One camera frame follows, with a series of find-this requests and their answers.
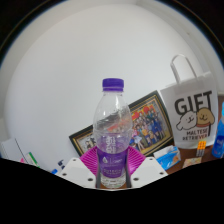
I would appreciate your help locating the clear purple-capped water bottle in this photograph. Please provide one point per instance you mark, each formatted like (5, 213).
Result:
(112, 133)

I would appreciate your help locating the small wrapped snack packet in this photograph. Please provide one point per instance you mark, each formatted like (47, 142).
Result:
(192, 162)

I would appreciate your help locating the white printed paper gift bag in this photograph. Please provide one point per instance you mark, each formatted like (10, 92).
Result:
(193, 110)

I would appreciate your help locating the framed group picture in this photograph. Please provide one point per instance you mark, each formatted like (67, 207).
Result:
(150, 123)

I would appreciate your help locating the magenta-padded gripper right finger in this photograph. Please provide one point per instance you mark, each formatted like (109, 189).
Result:
(146, 171)

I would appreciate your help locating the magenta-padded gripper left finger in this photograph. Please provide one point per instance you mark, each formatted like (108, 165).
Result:
(78, 171)

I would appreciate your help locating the green white toothpaste box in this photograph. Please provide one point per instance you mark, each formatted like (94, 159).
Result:
(32, 159)

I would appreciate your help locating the pink toothpaste box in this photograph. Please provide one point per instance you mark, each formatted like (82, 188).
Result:
(10, 149)

